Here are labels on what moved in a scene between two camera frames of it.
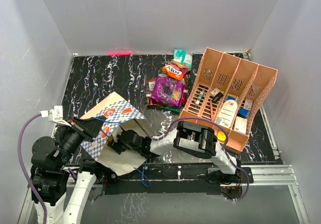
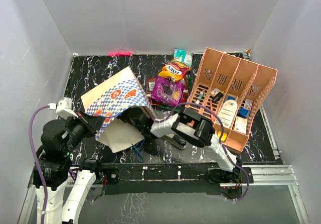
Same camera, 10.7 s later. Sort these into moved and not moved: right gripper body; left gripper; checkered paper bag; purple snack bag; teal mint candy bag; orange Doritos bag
Moved: checkered paper bag; right gripper body
Not moved: orange Doritos bag; left gripper; teal mint candy bag; purple snack bag
